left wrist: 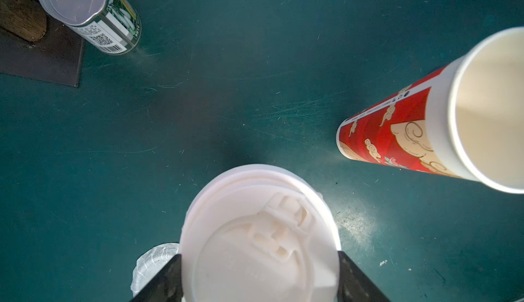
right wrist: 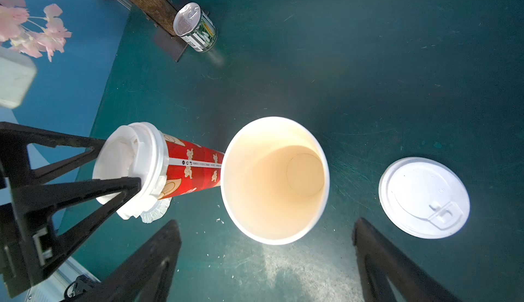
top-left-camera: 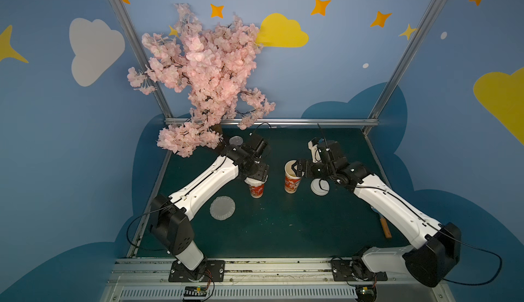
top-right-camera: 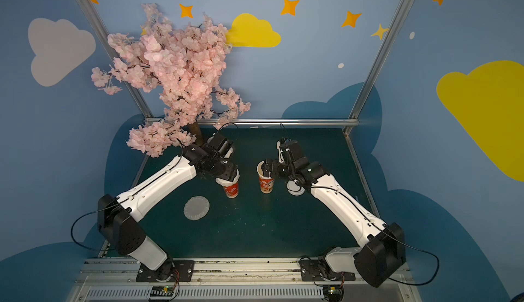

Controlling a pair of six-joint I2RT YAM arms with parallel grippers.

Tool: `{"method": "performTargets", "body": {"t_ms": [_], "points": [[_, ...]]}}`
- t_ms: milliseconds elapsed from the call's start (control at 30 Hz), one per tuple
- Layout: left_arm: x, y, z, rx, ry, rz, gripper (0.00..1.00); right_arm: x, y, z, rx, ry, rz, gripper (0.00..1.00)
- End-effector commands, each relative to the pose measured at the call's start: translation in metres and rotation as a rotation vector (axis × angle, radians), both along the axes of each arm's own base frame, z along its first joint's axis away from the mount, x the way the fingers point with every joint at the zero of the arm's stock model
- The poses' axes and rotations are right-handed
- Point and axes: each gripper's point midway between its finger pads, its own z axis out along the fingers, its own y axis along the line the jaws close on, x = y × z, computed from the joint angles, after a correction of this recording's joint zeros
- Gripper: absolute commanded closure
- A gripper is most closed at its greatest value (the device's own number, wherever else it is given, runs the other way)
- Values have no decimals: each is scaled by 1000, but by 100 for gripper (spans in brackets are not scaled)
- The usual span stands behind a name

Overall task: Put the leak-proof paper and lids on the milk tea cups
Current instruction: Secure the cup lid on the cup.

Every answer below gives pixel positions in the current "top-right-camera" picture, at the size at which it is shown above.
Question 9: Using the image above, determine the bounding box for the white lid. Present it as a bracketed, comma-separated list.
[286, 180, 305, 196]
[215, 170, 240, 187]

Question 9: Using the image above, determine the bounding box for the red paper cup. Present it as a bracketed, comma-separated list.
[215, 170, 240, 198]
[257, 161, 274, 194]

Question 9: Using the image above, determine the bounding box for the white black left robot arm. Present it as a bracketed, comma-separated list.
[94, 134, 238, 271]

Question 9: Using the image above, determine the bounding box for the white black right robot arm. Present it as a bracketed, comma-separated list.
[257, 138, 409, 288]

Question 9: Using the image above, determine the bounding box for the translucent paper sheet left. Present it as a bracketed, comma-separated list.
[183, 196, 210, 221]

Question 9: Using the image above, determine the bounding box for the pink cherry blossom tree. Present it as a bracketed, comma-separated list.
[91, 4, 251, 157]

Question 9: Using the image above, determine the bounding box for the small green circuit board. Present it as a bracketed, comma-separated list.
[148, 286, 175, 301]

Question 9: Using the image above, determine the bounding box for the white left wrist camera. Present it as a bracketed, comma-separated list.
[223, 146, 234, 159]

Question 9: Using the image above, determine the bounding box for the aluminium frame back bar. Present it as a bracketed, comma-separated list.
[145, 117, 360, 128]

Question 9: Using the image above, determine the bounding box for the aluminium frame right post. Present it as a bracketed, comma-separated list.
[343, 0, 415, 138]

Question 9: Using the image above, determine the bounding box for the aluminium frame post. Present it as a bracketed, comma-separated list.
[343, 0, 415, 138]
[76, 0, 153, 118]

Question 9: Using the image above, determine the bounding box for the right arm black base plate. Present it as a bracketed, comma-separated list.
[298, 257, 356, 284]

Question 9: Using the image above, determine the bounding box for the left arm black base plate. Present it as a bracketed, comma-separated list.
[136, 259, 195, 283]

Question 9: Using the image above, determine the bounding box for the aluminium front rail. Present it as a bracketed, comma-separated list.
[67, 258, 422, 301]

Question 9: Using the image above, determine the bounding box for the aluminium frame left post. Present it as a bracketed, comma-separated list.
[76, 0, 153, 118]

